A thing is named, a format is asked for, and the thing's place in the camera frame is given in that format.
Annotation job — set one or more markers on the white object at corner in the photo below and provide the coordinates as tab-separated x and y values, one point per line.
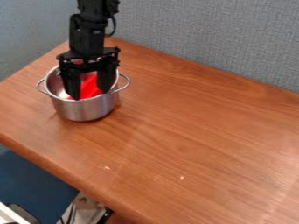
10	217

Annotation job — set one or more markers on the metal table leg bracket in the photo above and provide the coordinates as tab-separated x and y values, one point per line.
84	211

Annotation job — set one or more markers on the stainless steel pot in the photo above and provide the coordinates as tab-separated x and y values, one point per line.
86	109

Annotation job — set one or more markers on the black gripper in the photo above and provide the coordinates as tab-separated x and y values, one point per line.
87	55

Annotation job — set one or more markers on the red rectangular block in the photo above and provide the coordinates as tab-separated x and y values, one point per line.
88	86

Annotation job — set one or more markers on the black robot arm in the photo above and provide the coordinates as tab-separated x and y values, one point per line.
96	7

